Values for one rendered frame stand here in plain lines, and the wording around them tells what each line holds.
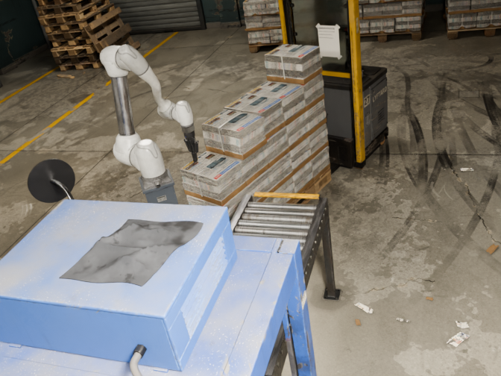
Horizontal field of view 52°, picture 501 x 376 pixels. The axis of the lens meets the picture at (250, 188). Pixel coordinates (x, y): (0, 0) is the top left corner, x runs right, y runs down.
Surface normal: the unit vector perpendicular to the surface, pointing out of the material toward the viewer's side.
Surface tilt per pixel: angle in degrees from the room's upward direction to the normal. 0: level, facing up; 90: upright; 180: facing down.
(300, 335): 90
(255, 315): 0
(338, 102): 90
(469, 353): 0
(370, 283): 0
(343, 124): 90
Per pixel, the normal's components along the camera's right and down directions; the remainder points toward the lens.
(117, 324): -0.29, 0.54
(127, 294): -0.15, -0.84
